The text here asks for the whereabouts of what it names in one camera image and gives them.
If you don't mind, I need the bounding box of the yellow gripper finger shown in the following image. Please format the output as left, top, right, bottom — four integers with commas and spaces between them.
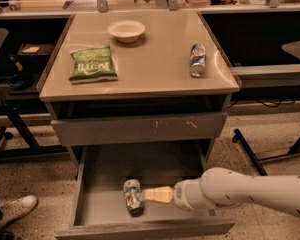
143, 186, 173, 204

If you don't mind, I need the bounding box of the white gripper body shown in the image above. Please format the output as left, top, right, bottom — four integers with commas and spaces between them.
173, 179, 201, 211

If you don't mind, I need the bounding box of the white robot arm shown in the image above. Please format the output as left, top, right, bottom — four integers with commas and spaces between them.
142, 167, 300, 218

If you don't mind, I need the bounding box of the open grey middle drawer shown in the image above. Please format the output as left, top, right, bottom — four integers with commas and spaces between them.
56, 142, 234, 240

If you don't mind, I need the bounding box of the grey top drawer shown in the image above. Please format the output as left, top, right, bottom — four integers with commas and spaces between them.
52, 112, 227, 146

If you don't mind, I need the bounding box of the grey drawer cabinet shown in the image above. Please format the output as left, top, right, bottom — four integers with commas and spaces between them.
40, 10, 239, 163

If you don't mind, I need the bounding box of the blue pepsi can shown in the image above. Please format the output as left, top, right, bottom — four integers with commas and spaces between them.
190, 44, 206, 78

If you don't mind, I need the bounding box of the black wheeled stand base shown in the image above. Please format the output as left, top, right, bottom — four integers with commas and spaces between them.
231, 117, 300, 177

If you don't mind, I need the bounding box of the green chip bag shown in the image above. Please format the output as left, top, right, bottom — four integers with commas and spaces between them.
69, 46, 118, 84

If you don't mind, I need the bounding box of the white sneaker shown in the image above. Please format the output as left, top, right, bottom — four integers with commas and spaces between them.
0, 195, 38, 230

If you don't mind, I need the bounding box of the black office chair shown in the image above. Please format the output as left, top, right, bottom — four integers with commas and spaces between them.
0, 28, 40, 159

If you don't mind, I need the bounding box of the white paper bowl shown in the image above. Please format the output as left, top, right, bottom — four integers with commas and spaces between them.
108, 20, 145, 43

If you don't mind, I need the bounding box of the black box on shelf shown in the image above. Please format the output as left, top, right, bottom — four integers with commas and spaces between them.
17, 43, 54, 63

